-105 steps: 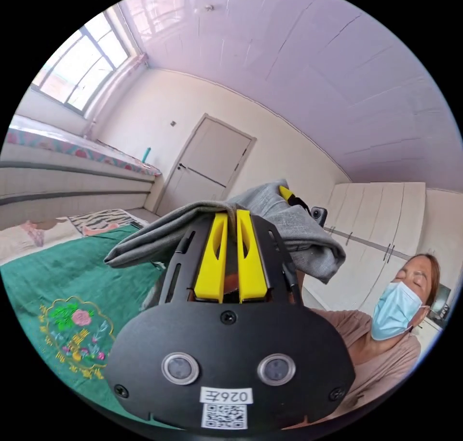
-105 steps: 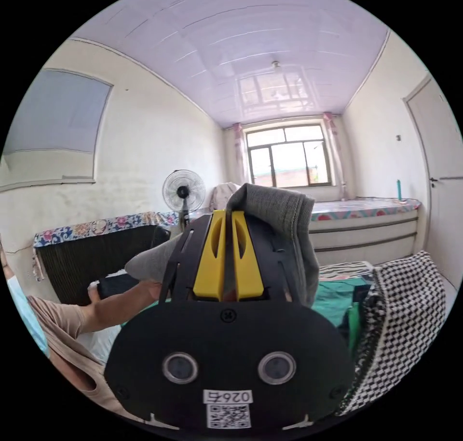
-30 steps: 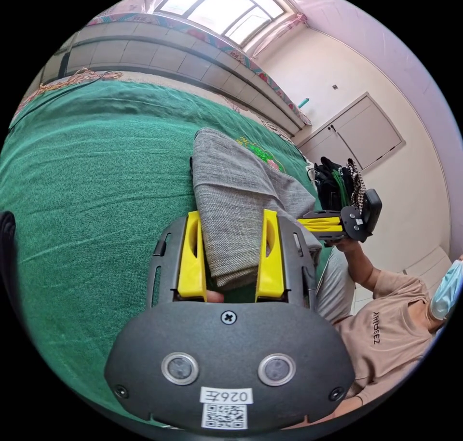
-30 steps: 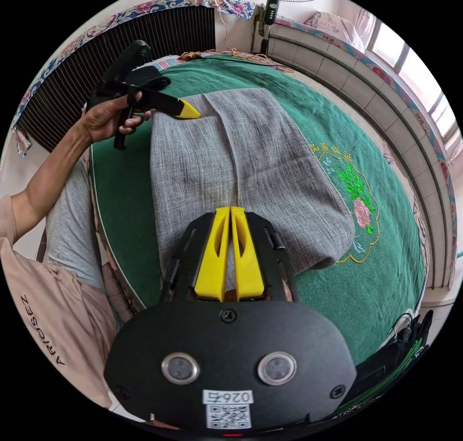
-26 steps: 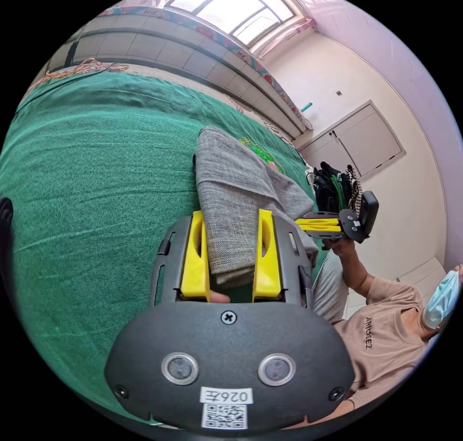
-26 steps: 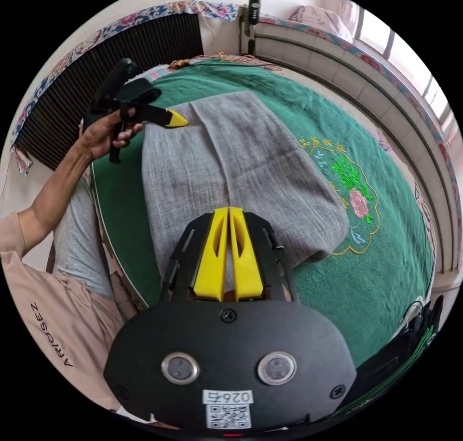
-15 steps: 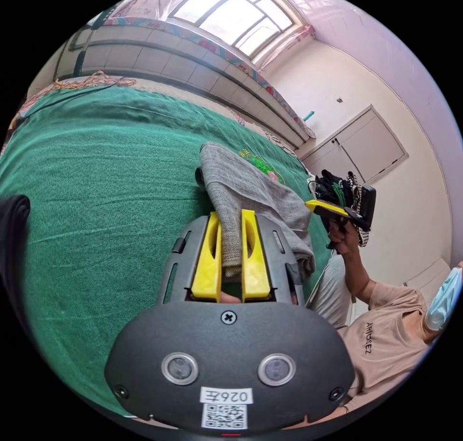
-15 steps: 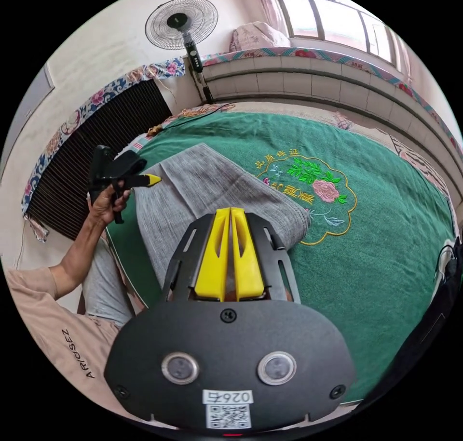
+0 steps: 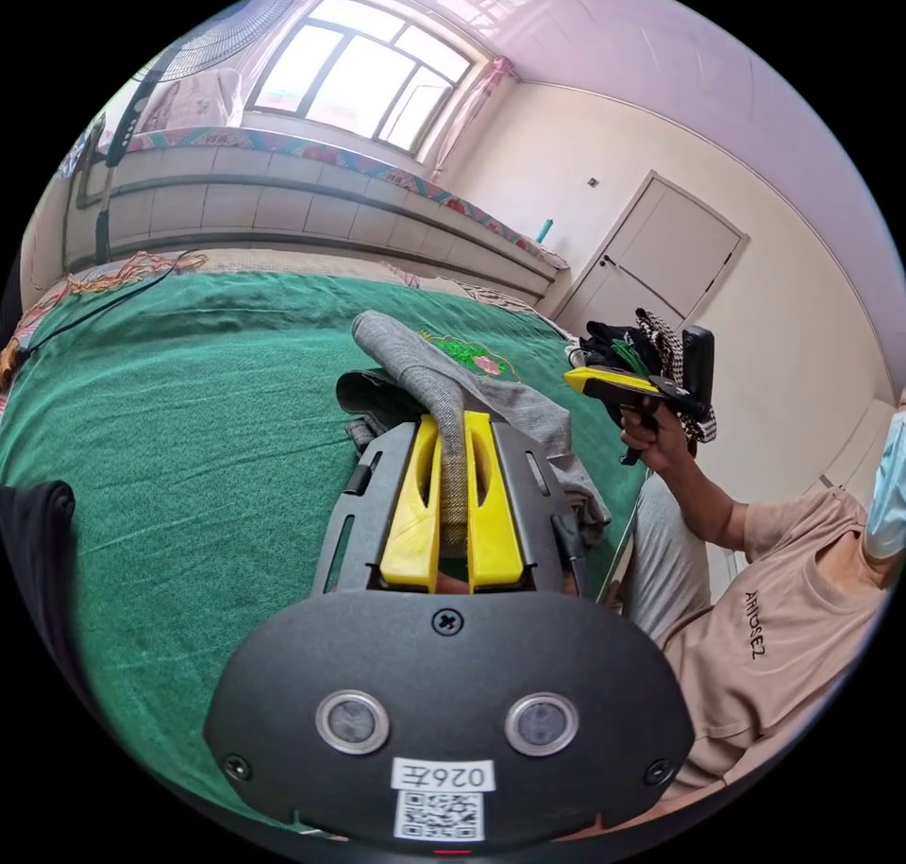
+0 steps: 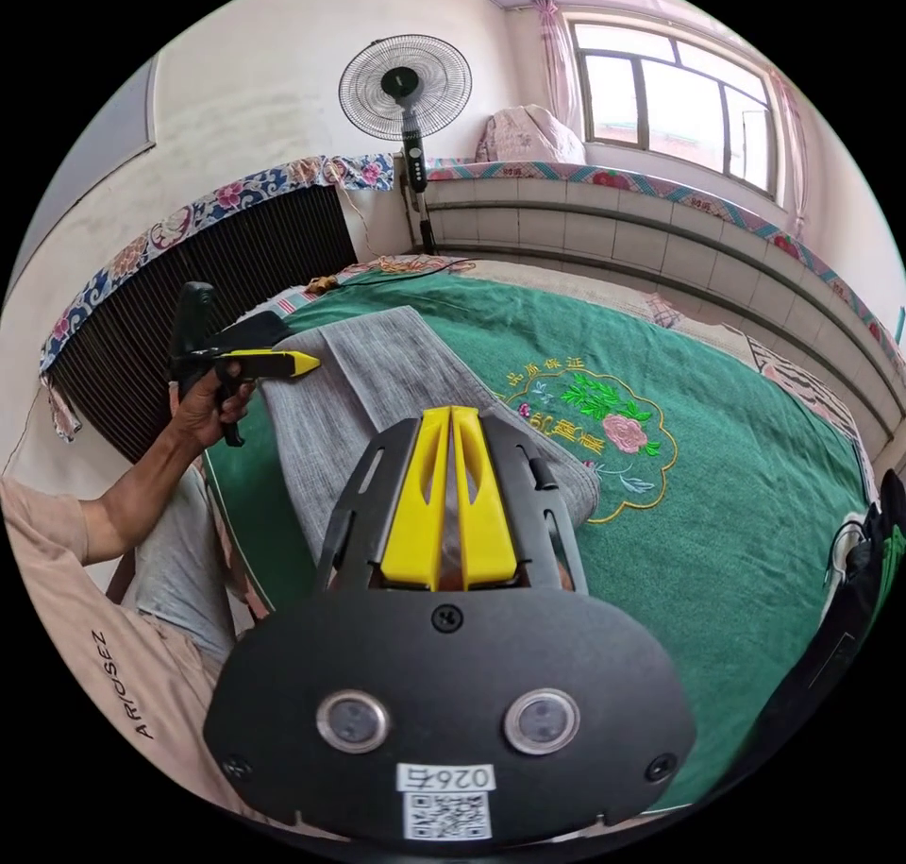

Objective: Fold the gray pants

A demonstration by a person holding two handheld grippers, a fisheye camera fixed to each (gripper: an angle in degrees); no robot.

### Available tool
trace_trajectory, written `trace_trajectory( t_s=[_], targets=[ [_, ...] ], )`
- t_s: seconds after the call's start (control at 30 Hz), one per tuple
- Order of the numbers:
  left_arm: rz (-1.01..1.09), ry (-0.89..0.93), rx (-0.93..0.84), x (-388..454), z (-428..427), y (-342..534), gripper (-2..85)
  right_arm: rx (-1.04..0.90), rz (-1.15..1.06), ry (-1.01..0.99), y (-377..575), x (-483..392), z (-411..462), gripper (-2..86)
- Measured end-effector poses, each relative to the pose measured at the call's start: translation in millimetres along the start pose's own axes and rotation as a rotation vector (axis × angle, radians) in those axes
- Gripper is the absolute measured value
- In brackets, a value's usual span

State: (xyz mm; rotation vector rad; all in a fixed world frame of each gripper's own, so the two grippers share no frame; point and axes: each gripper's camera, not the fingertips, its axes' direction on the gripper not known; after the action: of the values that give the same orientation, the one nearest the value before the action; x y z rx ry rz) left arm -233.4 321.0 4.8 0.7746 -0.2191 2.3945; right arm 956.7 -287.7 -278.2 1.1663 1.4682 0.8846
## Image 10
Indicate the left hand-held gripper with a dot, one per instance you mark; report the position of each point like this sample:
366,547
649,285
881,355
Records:
244,333

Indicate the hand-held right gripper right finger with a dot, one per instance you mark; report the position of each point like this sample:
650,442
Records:
488,524

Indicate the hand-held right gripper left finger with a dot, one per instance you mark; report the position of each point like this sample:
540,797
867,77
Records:
414,524

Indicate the gray pants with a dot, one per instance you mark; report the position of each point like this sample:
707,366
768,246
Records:
396,375

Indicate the person's left forearm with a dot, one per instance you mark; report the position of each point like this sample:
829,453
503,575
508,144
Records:
141,489

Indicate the person's left hand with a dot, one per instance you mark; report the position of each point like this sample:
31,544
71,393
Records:
202,411

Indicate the dark radiator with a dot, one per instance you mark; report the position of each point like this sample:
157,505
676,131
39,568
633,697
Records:
233,269

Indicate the blue floral cloth strip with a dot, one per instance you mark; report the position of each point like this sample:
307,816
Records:
212,205

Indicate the bed with green quilt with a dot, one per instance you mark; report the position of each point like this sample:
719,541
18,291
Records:
708,524

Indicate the black standing fan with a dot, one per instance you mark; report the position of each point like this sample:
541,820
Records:
405,85

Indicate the person's body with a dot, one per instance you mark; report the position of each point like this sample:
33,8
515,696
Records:
71,630

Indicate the rolled floral blanket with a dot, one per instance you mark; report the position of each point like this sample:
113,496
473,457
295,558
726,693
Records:
527,134

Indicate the pink curtain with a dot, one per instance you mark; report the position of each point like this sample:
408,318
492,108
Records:
791,142
555,64

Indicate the window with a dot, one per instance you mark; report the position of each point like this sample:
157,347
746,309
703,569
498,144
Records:
679,99

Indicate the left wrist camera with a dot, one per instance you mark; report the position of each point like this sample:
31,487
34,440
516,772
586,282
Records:
192,311

